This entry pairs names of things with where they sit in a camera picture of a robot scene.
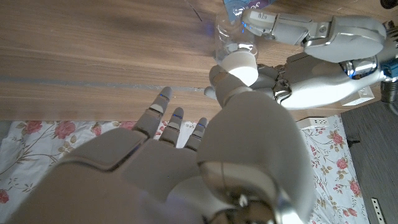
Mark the white cube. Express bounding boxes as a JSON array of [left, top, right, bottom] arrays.
[[340, 85, 376, 107]]

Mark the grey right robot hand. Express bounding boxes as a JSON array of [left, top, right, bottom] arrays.
[[6, 64, 317, 224]]

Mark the blue sugar packet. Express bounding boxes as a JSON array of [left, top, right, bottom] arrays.
[[223, 0, 277, 23]]

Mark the white power strip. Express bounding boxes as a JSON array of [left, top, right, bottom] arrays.
[[295, 116, 330, 130]]

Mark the floral backdrop cloth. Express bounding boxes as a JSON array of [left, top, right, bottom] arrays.
[[0, 114, 371, 224]]

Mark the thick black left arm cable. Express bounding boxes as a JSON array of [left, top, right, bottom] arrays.
[[380, 79, 398, 116]]

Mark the clear plastic medicine bottle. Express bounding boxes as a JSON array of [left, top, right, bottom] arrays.
[[213, 12, 259, 68]]

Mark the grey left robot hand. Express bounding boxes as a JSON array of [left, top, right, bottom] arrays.
[[241, 8, 388, 110]]

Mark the white perforated strip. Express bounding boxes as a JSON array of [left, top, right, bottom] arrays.
[[371, 197, 387, 224]]

